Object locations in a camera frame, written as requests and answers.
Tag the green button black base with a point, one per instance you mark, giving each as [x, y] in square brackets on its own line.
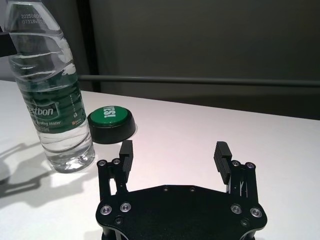
[110, 125]

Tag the clear water bottle green label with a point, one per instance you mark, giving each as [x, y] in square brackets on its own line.
[52, 110]

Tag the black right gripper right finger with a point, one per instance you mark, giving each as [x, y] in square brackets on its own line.
[225, 165]

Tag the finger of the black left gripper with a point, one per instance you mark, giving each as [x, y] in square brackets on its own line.
[6, 45]

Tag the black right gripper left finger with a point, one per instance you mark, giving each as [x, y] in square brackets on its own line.
[122, 172]

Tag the dark vertical column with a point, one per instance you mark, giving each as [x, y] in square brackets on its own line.
[85, 37]

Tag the grey horizontal rail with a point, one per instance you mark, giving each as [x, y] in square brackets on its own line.
[200, 80]

